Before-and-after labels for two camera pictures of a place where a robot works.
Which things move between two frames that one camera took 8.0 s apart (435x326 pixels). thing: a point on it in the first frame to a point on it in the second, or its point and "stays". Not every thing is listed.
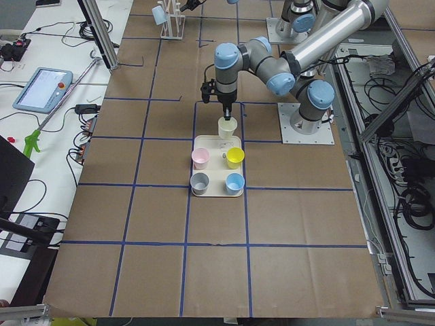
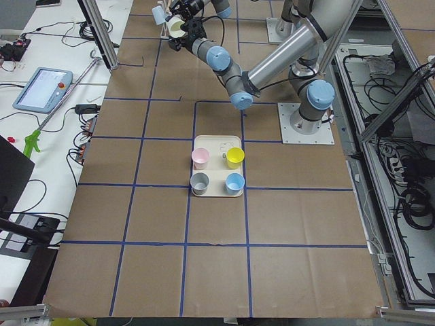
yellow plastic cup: x=234 y=157 stays
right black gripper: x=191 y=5 to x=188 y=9
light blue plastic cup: x=160 y=15 stays
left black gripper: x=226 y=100 to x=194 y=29
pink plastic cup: x=200 y=156 stays
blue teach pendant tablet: x=43 y=90 stays
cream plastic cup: x=226 y=128 to x=174 y=27
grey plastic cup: x=199 y=183 stays
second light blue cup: x=234 y=183 stays
